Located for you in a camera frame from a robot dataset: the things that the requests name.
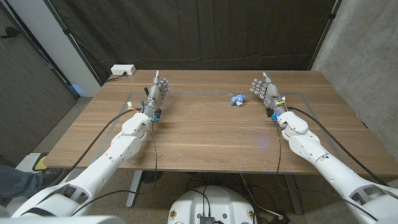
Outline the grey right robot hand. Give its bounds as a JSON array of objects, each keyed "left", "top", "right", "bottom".
[{"left": 249, "top": 71, "right": 289, "bottom": 116}]

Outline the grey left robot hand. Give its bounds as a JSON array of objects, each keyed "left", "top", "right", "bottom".
[{"left": 141, "top": 70, "right": 171, "bottom": 121}]

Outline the white power strip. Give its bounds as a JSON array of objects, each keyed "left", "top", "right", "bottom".
[{"left": 110, "top": 64, "right": 137, "bottom": 76}]

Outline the grey tape outline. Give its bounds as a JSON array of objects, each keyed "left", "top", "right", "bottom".
[{"left": 90, "top": 91, "right": 352, "bottom": 174}]

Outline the black backdrop curtain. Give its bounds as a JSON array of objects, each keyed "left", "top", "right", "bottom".
[{"left": 43, "top": 0, "right": 338, "bottom": 85}]

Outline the black round floor foot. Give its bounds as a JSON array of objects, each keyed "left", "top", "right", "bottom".
[{"left": 140, "top": 170, "right": 164, "bottom": 184}]

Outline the grey table leg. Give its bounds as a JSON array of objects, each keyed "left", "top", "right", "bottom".
[
  {"left": 282, "top": 173, "right": 304, "bottom": 215},
  {"left": 126, "top": 170, "right": 144, "bottom": 208}
]

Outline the black backdrop stand pole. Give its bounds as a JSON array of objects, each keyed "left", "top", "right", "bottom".
[
  {"left": 43, "top": 0, "right": 103, "bottom": 86},
  {"left": 307, "top": 0, "right": 343, "bottom": 72}
]

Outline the black floor power adapter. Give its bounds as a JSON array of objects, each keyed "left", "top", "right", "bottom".
[{"left": 269, "top": 213, "right": 292, "bottom": 224}]

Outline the white robot torso base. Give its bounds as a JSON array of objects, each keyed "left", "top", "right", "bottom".
[{"left": 167, "top": 185, "right": 256, "bottom": 224}]

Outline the dark leather shoe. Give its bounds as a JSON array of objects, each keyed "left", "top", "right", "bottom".
[{"left": 41, "top": 167, "right": 65, "bottom": 187}]

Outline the yellow and black floor pedal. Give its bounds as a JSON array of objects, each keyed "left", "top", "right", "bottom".
[{"left": 32, "top": 152, "right": 49, "bottom": 172}]

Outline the white floor platform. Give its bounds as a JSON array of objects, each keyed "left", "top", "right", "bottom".
[{"left": 14, "top": 152, "right": 43, "bottom": 174}]

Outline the blue jeans leg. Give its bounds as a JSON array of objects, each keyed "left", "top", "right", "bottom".
[{"left": 0, "top": 164, "right": 44, "bottom": 198}]

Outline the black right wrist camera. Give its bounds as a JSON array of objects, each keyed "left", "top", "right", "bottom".
[{"left": 266, "top": 107, "right": 280, "bottom": 122}]

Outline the small blue toy camera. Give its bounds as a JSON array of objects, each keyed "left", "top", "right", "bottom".
[{"left": 229, "top": 93, "right": 246, "bottom": 108}]

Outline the black power strip cord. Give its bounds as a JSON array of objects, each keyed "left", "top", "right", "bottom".
[{"left": 106, "top": 72, "right": 128, "bottom": 83}]

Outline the thin brown right wrist cable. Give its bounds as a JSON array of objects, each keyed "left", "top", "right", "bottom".
[{"left": 275, "top": 121, "right": 379, "bottom": 222}]

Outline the thin brown wrist cable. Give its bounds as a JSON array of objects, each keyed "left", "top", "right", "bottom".
[
  {"left": 275, "top": 121, "right": 379, "bottom": 222},
  {"left": 70, "top": 119, "right": 158, "bottom": 217}
]

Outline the thin brown left wrist cable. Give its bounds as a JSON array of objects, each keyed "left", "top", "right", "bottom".
[{"left": 70, "top": 119, "right": 158, "bottom": 217}]

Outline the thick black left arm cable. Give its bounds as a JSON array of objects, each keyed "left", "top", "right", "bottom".
[{"left": 46, "top": 108, "right": 142, "bottom": 187}]

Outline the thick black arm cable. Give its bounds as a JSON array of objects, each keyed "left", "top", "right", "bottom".
[
  {"left": 286, "top": 106, "right": 398, "bottom": 200},
  {"left": 46, "top": 108, "right": 142, "bottom": 187}
]

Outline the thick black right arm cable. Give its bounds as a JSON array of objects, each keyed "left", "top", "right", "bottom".
[{"left": 286, "top": 106, "right": 398, "bottom": 200}]

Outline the black torso cable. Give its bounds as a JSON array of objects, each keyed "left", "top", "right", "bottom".
[{"left": 188, "top": 187, "right": 212, "bottom": 217}]

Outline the black door handle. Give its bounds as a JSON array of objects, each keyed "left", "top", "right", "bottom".
[{"left": 0, "top": 26, "right": 21, "bottom": 40}]

